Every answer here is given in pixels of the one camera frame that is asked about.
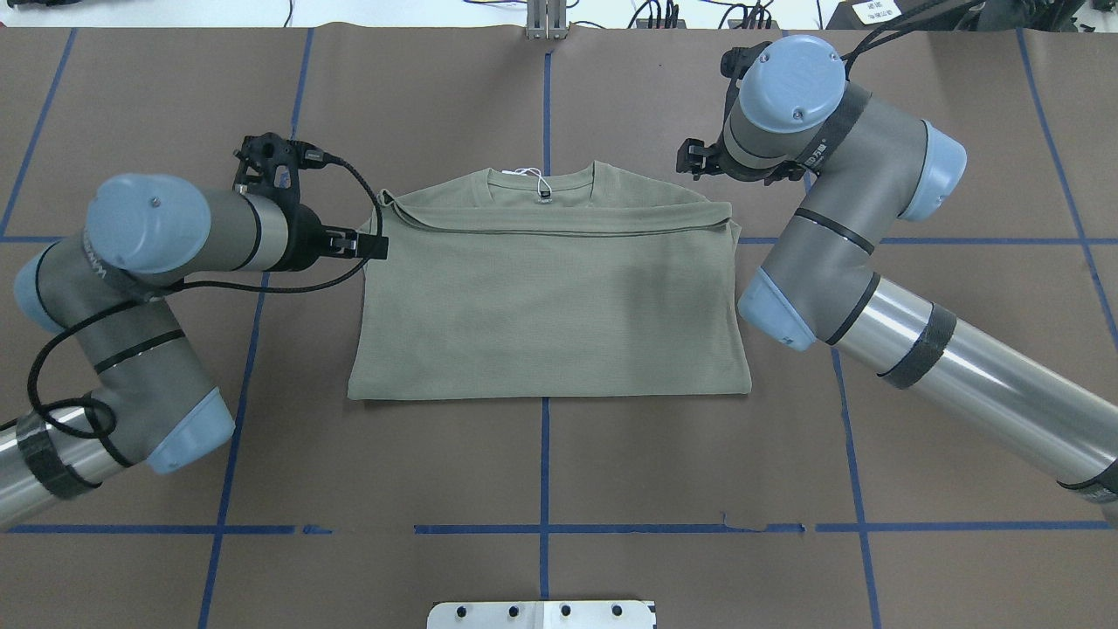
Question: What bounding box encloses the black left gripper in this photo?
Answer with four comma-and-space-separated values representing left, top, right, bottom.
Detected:
284, 204, 389, 271

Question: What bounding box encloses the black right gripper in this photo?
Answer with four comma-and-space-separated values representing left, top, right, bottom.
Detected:
675, 139, 727, 177

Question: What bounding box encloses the olive green long-sleeve shirt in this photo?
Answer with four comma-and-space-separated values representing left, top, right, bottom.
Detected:
347, 161, 752, 401

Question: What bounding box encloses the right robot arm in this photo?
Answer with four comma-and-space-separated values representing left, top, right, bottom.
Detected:
676, 35, 1117, 526

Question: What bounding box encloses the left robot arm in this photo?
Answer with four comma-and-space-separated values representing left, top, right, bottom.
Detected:
3, 174, 388, 528

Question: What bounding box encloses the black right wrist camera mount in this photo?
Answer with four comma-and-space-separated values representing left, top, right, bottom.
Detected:
720, 40, 773, 85

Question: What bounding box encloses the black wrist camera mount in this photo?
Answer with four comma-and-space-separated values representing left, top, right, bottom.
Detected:
233, 132, 331, 204
720, 40, 773, 85

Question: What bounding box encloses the aluminium frame post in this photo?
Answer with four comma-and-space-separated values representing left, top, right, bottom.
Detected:
525, 0, 569, 41

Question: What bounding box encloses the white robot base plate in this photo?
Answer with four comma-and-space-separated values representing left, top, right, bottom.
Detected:
426, 598, 659, 628

